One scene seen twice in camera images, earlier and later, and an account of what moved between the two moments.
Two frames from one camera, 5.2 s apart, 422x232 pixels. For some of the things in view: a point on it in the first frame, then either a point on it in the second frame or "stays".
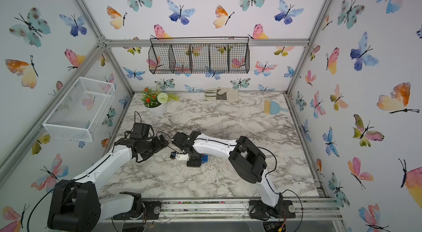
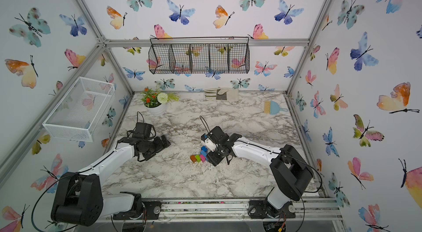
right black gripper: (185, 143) → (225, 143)
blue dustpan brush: (273, 108) stays
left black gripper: (159, 145) stays
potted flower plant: (154, 101) stays
